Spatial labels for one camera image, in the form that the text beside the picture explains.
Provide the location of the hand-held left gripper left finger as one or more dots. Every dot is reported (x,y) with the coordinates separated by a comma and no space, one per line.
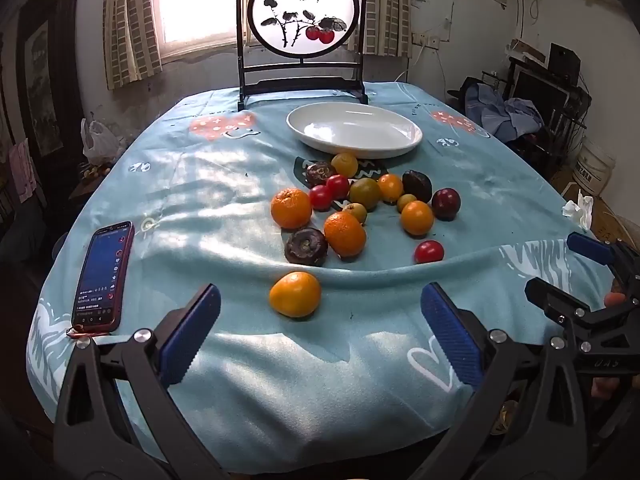
(192,332)

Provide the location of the small green jujube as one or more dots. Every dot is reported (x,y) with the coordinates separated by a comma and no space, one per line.
(406,202)
(356,211)

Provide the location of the red cherry tomato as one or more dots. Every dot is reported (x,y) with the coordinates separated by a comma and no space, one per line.
(320,197)
(338,186)
(429,251)

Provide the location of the dark framed wall picture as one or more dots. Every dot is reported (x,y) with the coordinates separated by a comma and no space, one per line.
(45,85)

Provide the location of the white wall socket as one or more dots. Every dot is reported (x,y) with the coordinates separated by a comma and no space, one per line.
(425,39)

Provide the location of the blue clothes pile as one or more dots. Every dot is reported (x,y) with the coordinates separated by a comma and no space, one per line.
(505,110)

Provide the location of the white oval plate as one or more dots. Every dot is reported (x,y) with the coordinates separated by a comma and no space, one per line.
(355,130)

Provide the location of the white plastic bucket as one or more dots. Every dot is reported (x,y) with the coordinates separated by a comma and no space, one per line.
(595,162)

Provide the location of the mandarin orange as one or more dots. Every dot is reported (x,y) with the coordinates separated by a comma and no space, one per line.
(291,207)
(295,294)
(345,233)

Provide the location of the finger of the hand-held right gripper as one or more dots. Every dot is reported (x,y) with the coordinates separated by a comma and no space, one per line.
(590,247)
(550,300)

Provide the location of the white plastic bag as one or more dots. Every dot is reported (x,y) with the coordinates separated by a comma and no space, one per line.
(100,140)

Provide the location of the painted screen in black frame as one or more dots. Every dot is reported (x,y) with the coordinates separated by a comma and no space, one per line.
(300,10)

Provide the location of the black hat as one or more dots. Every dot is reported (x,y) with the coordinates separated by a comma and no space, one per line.
(462,92)

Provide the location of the smartphone in red case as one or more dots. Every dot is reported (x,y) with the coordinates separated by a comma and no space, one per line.
(102,275)

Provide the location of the pink cloth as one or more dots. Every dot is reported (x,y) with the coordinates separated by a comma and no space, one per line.
(22,167)

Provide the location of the dark brown mangosteen front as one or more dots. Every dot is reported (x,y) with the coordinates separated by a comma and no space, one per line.
(306,246)

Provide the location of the checked beige curtain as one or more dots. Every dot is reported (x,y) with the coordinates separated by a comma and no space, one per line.
(387,10)
(132,20)

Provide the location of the bright window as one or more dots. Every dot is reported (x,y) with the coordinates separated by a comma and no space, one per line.
(195,5)

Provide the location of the blue printed tablecloth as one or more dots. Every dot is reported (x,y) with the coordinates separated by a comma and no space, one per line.
(210,200)

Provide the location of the black metal rack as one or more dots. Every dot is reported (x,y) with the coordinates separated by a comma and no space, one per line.
(545,95)

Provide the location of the dark red plum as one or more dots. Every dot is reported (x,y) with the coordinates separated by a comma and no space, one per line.
(446,203)

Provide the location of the large green jujube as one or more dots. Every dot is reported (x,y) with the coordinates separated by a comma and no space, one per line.
(365,193)

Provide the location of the dark passion fruit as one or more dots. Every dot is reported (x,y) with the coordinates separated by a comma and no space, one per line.
(417,185)

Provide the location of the crumpled white tissue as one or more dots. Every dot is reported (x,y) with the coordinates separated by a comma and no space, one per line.
(580,208)

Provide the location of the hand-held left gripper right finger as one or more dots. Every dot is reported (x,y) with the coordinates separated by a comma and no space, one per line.
(450,335)

